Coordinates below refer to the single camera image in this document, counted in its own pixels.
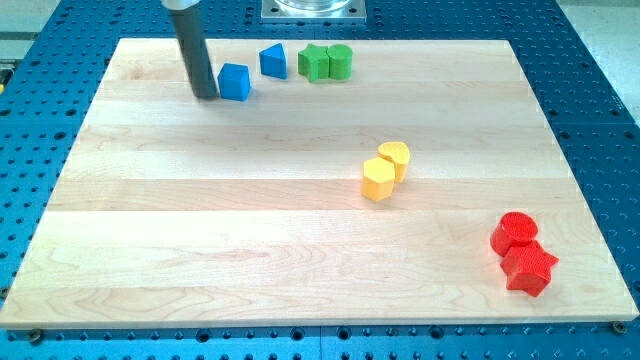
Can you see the red cylinder block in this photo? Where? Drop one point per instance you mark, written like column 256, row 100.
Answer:
column 513, row 229

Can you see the light wooden board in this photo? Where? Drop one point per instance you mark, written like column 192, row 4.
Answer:
column 172, row 211

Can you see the right board clamp screw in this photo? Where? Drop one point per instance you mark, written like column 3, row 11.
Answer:
column 618, row 327

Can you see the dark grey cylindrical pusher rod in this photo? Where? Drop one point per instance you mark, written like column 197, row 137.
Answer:
column 188, row 26

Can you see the left board clamp screw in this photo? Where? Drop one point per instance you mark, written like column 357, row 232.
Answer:
column 35, row 336

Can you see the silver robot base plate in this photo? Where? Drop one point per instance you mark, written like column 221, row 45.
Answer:
column 280, row 11

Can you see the blue cube block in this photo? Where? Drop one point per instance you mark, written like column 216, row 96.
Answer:
column 234, row 82

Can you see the board clamp screw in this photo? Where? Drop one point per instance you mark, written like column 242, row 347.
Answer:
column 618, row 327
column 35, row 336

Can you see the blue triangular prism block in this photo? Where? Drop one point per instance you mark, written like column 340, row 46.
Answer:
column 273, row 62

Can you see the yellow heart block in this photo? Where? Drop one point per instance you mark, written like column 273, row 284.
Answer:
column 399, row 155

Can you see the yellow hexagon block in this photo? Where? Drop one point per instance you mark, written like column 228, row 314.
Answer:
column 378, row 179

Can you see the green cylinder block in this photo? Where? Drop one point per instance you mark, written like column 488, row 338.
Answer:
column 340, row 61

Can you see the red star block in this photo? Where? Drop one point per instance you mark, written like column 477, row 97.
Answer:
column 528, row 268

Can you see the green star block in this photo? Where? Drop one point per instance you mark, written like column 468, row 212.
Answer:
column 313, row 62

